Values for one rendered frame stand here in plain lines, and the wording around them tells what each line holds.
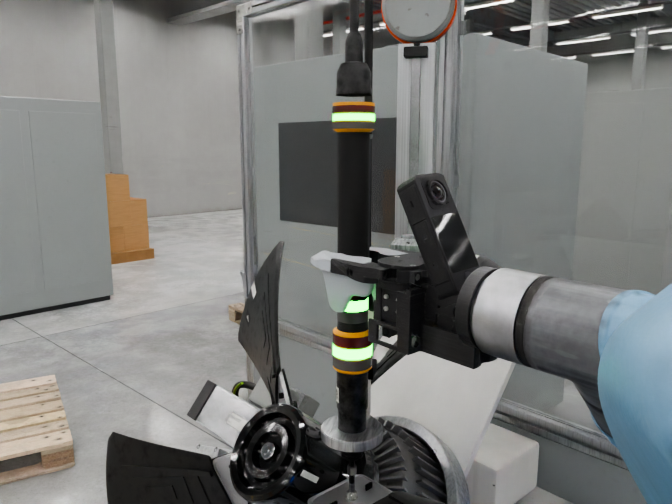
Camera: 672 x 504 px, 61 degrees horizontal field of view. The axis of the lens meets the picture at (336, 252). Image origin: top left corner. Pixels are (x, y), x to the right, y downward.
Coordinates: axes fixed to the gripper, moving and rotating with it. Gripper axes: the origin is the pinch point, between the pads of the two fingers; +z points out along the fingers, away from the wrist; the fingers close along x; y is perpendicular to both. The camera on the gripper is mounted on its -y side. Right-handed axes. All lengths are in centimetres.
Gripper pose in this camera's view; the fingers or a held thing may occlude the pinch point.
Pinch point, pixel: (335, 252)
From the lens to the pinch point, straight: 63.6
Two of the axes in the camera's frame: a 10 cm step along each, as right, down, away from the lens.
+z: -6.7, -1.4, 7.3
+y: -0.1, 9.8, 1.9
